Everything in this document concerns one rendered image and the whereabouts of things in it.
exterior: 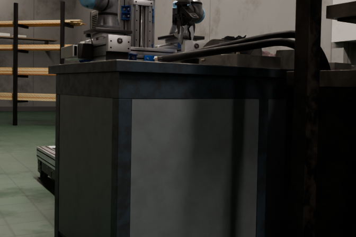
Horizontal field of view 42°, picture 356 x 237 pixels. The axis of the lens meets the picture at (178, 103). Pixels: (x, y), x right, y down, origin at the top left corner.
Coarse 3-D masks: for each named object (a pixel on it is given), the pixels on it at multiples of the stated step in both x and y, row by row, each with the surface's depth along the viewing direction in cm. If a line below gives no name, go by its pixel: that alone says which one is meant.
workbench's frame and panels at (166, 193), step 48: (96, 96) 167; (144, 96) 158; (192, 96) 169; (240, 96) 182; (96, 144) 168; (144, 144) 159; (192, 144) 170; (240, 144) 183; (96, 192) 168; (144, 192) 160; (192, 192) 171; (240, 192) 184
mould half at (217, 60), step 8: (216, 40) 206; (224, 40) 206; (232, 40) 209; (208, 56) 211; (216, 56) 206; (224, 56) 202; (232, 56) 197; (240, 56) 195; (248, 56) 198; (256, 56) 200; (264, 56) 203; (208, 64) 211; (216, 64) 206; (224, 64) 202; (232, 64) 197; (240, 64) 195; (248, 64) 198; (256, 64) 201; (264, 64) 203; (272, 64) 206; (280, 64) 209
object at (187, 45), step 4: (188, 40) 233; (192, 40) 233; (176, 44) 240; (180, 44) 234; (184, 44) 231; (188, 44) 231; (192, 44) 233; (180, 48) 235; (184, 48) 231; (188, 48) 232; (192, 48) 233
